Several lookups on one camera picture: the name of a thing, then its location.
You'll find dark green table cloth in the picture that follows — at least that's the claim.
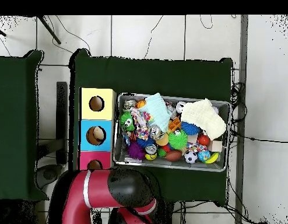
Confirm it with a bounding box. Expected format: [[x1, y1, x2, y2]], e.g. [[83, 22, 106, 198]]
[[68, 48, 234, 207]]

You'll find grey oval floor object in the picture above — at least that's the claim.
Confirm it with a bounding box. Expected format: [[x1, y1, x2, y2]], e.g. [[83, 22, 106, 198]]
[[35, 163, 64, 190]]

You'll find silver drink can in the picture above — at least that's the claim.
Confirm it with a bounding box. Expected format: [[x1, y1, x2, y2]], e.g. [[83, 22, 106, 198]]
[[149, 124, 165, 141]]

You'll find blue globe print ball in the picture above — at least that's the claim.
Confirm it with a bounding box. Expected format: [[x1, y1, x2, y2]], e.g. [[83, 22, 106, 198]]
[[197, 149, 212, 162]]

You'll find black floor cable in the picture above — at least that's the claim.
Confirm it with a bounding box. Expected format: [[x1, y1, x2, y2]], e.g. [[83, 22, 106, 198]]
[[230, 129, 288, 144]]

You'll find purple spiky ball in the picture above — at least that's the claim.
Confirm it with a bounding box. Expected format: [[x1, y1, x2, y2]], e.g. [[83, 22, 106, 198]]
[[127, 141, 146, 161]]

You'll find long black tripod leg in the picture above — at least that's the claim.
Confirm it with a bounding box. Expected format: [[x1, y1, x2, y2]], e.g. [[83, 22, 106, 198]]
[[37, 15, 62, 45]]

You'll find colourful heart print cloth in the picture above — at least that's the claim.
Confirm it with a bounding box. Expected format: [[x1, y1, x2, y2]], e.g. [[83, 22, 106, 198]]
[[130, 107, 154, 141]]

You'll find cream waffle cloth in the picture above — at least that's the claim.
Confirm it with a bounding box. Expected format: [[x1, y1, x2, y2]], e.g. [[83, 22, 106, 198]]
[[180, 97, 227, 141]]

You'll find green covered side table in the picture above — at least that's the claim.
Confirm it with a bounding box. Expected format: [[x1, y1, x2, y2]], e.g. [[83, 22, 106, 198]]
[[0, 49, 50, 202]]

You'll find black and white soccer ball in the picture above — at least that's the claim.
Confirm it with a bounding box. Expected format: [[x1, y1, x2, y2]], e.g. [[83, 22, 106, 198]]
[[184, 150, 199, 164]]

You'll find silver wire mesh bin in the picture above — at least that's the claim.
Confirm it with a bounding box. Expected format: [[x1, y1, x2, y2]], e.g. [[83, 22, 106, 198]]
[[112, 92, 231, 173]]

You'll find brown toy football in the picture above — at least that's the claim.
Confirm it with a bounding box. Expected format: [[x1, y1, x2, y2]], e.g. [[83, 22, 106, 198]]
[[164, 149, 183, 162]]

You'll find small green fuzzy eyed toy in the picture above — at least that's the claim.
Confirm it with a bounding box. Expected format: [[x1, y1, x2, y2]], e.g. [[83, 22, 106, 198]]
[[120, 112, 136, 132]]

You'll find light blue waffle cloth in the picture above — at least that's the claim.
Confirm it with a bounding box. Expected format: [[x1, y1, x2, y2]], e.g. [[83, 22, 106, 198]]
[[138, 92, 173, 133]]

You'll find wooden box with three holes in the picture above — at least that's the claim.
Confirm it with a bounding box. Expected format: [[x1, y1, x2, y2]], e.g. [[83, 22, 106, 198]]
[[78, 87, 117, 171]]

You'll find black flat panel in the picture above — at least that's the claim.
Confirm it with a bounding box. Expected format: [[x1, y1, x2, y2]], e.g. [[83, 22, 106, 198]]
[[55, 80, 68, 165]]

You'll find large green fuzzy eyed toy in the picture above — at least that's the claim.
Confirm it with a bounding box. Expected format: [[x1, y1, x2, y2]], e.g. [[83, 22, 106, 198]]
[[168, 128, 189, 150]]

